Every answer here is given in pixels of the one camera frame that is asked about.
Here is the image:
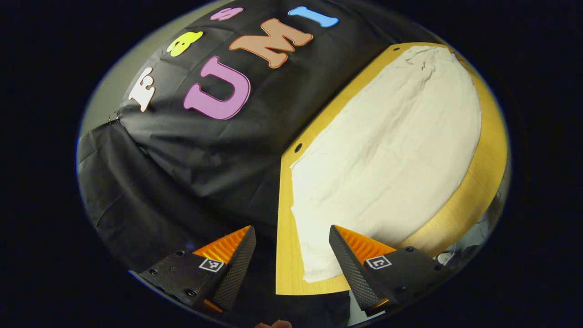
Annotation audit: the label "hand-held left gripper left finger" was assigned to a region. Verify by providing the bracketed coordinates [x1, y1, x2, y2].
[139, 225, 256, 314]

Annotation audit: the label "white jeans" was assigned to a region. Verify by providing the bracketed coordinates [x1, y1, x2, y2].
[290, 45, 482, 283]

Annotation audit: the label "black backdrop cloth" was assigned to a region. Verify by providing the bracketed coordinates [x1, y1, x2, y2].
[77, 0, 440, 326]

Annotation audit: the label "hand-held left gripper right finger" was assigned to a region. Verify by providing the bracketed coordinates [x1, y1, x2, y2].
[329, 225, 454, 317]

